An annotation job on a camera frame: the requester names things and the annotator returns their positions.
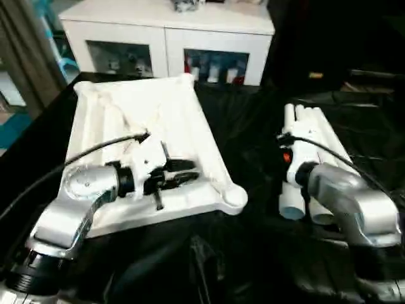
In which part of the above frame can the white plastic table leg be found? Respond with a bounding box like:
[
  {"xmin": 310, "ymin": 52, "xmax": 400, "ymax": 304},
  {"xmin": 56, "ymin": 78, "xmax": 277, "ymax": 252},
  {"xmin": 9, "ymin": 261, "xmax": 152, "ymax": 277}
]
[
  {"xmin": 313, "ymin": 107, "xmax": 361, "ymax": 178},
  {"xmin": 302, "ymin": 106, "xmax": 349, "ymax": 165},
  {"xmin": 278, "ymin": 104, "xmax": 306, "ymax": 220},
  {"xmin": 294, "ymin": 106, "xmax": 336, "ymax": 225}
]

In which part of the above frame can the white plastic table top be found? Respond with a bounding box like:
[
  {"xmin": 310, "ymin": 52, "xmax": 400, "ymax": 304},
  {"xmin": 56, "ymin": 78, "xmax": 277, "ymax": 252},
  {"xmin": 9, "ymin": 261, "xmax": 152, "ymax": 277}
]
[{"xmin": 65, "ymin": 72, "xmax": 249, "ymax": 240}]

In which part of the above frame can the white bottle with dark cap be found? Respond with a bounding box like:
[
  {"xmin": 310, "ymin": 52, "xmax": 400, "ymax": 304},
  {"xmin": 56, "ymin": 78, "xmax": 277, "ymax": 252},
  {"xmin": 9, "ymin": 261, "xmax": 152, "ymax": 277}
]
[{"xmin": 189, "ymin": 58, "xmax": 201, "ymax": 80}]

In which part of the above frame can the black plastic mat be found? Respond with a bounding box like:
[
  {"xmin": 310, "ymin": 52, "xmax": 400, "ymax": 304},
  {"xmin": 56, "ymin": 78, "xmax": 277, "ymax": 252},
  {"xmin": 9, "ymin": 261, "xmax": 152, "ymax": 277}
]
[{"xmin": 0, "ymin": 71, "xmax": 405, "ymax": 304}]

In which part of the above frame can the white cabinet with glass doors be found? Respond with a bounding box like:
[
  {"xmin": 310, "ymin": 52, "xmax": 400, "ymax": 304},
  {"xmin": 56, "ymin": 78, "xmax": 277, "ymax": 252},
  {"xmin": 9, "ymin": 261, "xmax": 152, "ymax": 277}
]
[{"xmin": 58, "ymin": 0, "xmax": 275, "ymax": 87}]

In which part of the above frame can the blue floor mat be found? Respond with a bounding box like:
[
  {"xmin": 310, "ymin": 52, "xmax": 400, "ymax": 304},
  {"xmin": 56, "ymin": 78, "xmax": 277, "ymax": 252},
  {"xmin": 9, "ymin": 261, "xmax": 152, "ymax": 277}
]
[{"xmin": 0, "ymin": 112, "xmax": 32, "ymax": 149}]

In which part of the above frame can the dark grey device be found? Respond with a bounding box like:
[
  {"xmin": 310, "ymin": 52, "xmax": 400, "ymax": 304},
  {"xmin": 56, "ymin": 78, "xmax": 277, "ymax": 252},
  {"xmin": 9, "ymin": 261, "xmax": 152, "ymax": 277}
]
[{"xmin": 170, "ymin": 0, "xmax": 206, "ymax": 13}]

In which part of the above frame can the teal plastic stool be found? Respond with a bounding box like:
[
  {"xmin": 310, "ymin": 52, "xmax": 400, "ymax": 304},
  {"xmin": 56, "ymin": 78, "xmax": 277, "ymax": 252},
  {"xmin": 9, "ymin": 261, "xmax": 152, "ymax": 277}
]
[{"xmin": 40, "ymin": 12, "xmax": 80, "ymax": 75}]

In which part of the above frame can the grey curtain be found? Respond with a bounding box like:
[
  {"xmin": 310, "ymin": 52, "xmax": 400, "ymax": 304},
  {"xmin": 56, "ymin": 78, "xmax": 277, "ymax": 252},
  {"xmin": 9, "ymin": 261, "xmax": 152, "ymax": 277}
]
[{"xmin": 0, "ymin": 0, "xmax": 69, "ymax": 118}]

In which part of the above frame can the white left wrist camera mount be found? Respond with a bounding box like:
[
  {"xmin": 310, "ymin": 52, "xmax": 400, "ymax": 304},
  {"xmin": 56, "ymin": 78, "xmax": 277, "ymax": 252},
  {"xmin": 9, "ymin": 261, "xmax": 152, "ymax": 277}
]
[{"xmin": 126, "ymin": 136, "xmax": 168, "ymax": 202}]

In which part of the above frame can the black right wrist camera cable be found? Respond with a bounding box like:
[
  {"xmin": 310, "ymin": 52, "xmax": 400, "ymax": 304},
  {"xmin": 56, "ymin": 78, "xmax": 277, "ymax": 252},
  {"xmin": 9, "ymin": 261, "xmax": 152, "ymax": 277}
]
[{"xmin": 277, "ymin": 134, "xmax": 405, "ymax": 203}]

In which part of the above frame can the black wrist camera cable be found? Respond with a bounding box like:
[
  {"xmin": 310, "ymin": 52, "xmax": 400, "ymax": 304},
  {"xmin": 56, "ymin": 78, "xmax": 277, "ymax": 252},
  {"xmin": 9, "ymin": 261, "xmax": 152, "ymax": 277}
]
[
  {"xmin": 277, "ymin": 134, "xmax": 405, "ymax": 203},
  {"xmin": 0, "ymin": 132, "xmax": 151, "ymax": 222}
]

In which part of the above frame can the black left wrist camera cable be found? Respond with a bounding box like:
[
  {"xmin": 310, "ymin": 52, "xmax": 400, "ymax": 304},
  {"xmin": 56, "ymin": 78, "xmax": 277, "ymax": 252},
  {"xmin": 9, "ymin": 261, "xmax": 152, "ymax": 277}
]
[{"xmin": 0, "ymin": 132, "xmax": 151, "ymax": 222}]

